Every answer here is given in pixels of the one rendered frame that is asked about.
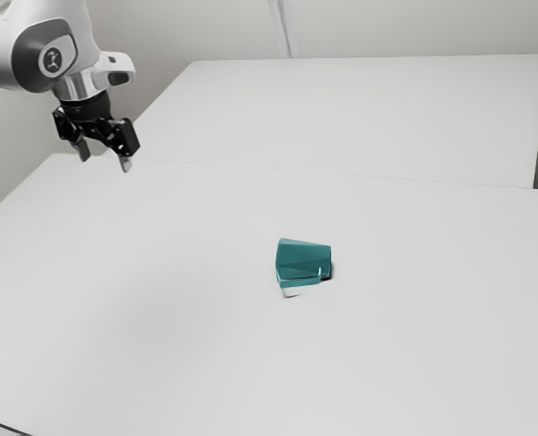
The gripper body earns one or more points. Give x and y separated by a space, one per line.
89 115

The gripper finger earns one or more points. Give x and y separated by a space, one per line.
122 138
71 134

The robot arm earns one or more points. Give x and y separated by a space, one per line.
32 50

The teal faceted mug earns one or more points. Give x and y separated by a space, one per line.
301 265

